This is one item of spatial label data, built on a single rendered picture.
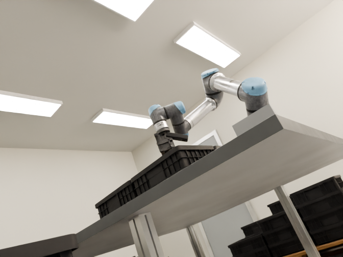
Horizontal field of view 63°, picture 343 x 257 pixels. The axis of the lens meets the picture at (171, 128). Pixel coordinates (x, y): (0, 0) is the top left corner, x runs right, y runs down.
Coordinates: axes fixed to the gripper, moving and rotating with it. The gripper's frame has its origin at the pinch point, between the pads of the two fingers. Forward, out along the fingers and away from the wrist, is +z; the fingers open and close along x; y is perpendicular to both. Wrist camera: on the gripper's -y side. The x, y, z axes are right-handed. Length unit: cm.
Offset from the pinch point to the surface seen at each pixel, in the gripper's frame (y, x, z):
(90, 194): 162, -347, -101
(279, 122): -23, 77, 20
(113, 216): 29, 39, 20
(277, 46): -215, -235, -183
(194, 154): -8.1, 5.0, -0.6
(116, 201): 41.3, -22.4, 1.2
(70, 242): 23, 89, 30
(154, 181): 14.8, 0.0, 3.7
